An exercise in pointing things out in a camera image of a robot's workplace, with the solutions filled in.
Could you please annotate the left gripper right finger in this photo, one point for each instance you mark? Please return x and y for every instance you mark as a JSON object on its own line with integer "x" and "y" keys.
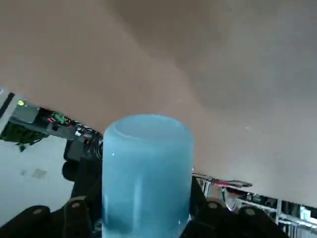
{"x": 218, "y": 220}

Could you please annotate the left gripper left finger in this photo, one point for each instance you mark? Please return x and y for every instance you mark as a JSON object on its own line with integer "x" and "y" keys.
{"x": 74, "y": 218}

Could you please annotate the light blue plastic cup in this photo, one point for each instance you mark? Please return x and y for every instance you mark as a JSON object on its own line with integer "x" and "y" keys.
{"x": 148, "y": 173}

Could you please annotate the pink marker pen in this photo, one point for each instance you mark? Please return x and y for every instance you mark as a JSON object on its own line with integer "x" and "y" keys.
{"x": 224, "y": 182}

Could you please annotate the black power supply unit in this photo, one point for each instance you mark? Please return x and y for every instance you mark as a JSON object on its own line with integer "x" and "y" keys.
{"x": 27, "y": 115}

